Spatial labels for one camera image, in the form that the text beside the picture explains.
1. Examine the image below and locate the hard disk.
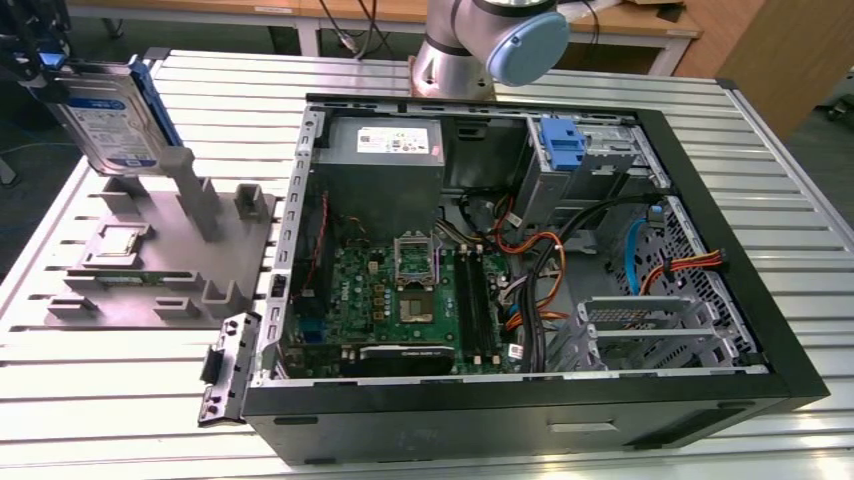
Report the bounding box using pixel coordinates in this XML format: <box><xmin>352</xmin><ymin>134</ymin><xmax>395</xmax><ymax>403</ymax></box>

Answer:
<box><xmin>36</xmin><ymin>52</ymin><xmax>187</xmax><ymax>177</ymax></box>

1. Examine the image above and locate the metal disk bay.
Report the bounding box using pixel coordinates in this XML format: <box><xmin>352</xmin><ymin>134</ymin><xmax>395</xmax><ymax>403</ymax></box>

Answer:
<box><xmin>573</xmin><ymin>294</ymin><xmax>735</xmax><ymax>372</ymax></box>

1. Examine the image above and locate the silver CPU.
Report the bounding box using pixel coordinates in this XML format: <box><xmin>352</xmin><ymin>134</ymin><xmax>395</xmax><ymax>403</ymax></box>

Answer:
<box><xmin>99</xmin><ymin>227</ymin><xmax>146</xmax><ymax>255</ymax></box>

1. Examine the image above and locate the grey parts rack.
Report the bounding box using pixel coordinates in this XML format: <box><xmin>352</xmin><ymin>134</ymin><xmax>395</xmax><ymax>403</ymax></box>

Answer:
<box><xmin>43</xmin><ymin>146</ymin><xmax>286</xmax><ymax>331</ymax></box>

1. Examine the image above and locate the green RAM stick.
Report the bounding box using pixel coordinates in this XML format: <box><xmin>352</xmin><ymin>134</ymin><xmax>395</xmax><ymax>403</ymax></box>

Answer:
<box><xmin>96</xmin><ymin>271</ymin><xmax>168</xmax><ymax>287</ymax></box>

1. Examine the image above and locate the grey power supply unit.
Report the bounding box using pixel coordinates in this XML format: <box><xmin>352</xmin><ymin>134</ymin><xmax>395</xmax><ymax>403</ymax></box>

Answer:
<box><xmin>311</xmin><ymin>117</ymin><xmax>447</xmax><ymax>241</ymax></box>

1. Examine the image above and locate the green motherboard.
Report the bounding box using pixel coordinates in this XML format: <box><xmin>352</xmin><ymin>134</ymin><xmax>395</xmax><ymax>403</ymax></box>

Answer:
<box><xmin>279</xmin><ymin>214</ymin><xmax>529</xmax><ymax>379</ymax></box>

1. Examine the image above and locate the metal socket cover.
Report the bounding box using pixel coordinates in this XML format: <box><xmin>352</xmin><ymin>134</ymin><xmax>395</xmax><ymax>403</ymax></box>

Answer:
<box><xmin>392</xmin><ymin>230</ymin><xmax>442</xmax><ymax>290</ymax></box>

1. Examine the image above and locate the metal locking lever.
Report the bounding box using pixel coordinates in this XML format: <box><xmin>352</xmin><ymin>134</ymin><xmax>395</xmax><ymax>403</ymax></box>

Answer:
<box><xmin>430</xmin><ymin>232</ymin><xmax>444</xmax><ymax>291</ymax></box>

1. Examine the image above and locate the CPU socket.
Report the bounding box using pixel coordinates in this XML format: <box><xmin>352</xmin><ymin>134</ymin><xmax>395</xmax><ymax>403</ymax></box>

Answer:
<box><xmin>396</xmin><ymin>288</ymin><xmax>436</xmax><ymax>331</ymax></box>

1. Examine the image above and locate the blue drive latch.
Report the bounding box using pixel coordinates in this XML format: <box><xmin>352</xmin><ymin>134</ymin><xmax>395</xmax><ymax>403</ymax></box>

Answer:
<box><xmin>541</xmin><ymin>118</ymin><xmax>587</xmax><ymax>171</ymax></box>

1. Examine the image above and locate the metal optical drive cage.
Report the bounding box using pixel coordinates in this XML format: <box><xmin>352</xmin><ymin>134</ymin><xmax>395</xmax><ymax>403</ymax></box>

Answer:
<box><xmin>517</xmin><ymin>114</ymin><xmax>673</xmax><ymax>231</ymax></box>

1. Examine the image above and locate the black RAM slot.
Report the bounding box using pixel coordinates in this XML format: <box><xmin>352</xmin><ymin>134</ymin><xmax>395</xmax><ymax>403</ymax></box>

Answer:
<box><xmin>471</xmin><ymin>243</ymin><xmax>503</xmax><ymax>366</ymax></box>
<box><xmin>452</xmin><ymin>243</ymin><xmax>486</xmax><ymax>366</ymax></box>

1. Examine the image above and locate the black graphics card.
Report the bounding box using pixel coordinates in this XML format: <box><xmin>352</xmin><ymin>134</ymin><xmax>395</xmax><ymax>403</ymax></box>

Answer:
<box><xmin>339</xmin><ymin>342</ymin><xmax>459</xmax><ymax>379</ymax></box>

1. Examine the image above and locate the wooden desk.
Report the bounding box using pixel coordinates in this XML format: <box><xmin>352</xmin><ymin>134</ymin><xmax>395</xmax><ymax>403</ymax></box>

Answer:
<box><xmin>70</xmin><ymin>0</ymin><xmax>706</xmax><ymax>76</ymax></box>

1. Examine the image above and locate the black PC case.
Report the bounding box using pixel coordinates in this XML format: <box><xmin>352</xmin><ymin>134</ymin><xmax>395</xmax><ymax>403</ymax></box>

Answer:
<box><xmin>240</xmin><ymin>91</ymin><xmax>831</xmax><ymax>466</ymax></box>

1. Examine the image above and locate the brown wooden cabinet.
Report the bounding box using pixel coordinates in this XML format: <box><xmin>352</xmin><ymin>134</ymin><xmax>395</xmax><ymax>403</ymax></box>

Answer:
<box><xmin>677</xmin><ymin>0</ymin><xmax>854</xmax><ymax>142</ymax></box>

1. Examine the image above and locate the grey hinged case bracket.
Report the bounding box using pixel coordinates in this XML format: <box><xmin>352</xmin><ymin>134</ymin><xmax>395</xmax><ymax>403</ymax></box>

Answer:
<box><xmin>198</xmin><ymin>310</ymin><xmax>263</xmax><ymax>427</ymax></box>

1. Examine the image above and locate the orange wire bundle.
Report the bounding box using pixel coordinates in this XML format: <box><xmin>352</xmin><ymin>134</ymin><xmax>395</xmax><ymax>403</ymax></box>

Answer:
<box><xmin>493</xmin><ymin>229</ymin><xmax>569</xmax><ymax>332</ymax></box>

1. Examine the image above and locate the black cable bundle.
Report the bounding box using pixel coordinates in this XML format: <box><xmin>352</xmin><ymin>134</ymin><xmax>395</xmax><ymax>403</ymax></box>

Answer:
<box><xmin>517</xmin><ymin>187</ymin><xmax>675</xmax><ymax>374</ymax></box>

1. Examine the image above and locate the blue data wire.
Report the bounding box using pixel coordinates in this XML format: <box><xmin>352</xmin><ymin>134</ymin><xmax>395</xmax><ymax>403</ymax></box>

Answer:
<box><xmin>623</xmin><ymin>196</ymin><xmax>669</xmax><ymax>299</ymax></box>

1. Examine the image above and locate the red yellow power wire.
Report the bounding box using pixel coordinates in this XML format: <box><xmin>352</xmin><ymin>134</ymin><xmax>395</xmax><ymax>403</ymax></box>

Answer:
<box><xmin>637</xmin><ymin>248</ymin><xmax>730</xmax><ymax>299</ymax></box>

